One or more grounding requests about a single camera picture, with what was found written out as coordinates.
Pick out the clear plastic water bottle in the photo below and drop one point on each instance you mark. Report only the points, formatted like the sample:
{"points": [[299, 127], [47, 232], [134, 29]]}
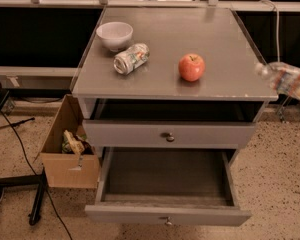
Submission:
{"points": [[281, 77]]}

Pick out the grey drawer cabinet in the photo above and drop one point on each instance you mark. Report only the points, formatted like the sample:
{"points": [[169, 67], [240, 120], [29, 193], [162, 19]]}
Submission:
{"points": [[229, 91]]}

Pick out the open grey middle drawer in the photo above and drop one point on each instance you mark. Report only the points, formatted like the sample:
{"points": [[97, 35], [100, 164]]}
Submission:
{"points": [[168, 187]]}

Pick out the grey top drawer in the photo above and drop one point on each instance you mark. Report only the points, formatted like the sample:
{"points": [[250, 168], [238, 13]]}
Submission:
{"points": [[148, 134]]}

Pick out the red apple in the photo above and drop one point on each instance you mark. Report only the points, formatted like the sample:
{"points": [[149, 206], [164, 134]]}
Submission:
{"points": [[191, 67]]}

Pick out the crushed aluminium can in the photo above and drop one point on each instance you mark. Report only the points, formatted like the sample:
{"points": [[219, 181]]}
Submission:
{"points": [[127, 61]]}

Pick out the white ceramic bowl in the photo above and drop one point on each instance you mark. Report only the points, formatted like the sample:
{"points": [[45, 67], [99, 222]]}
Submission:
{"points": [[115, 35]]}

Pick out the snack bags in box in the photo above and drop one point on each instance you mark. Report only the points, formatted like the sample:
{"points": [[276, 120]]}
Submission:
{"points": [[75, 144]]}

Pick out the cardboard box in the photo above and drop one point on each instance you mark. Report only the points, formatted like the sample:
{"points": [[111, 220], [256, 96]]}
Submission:
{"points": [[62, 168]]}

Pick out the black floor stand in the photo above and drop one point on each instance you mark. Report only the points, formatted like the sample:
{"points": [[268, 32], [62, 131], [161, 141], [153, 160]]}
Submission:
{"points": [[19, 181]]}

